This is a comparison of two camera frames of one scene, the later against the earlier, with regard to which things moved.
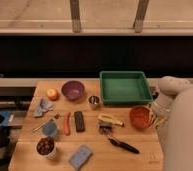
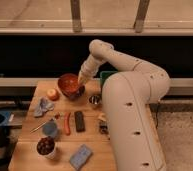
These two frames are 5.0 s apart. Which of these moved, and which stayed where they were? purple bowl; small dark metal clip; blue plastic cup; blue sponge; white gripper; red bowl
Moved: red bowl; white gripper
Stayed: blue plastic cup; small dark metal clip; blue sponge; purple bowl
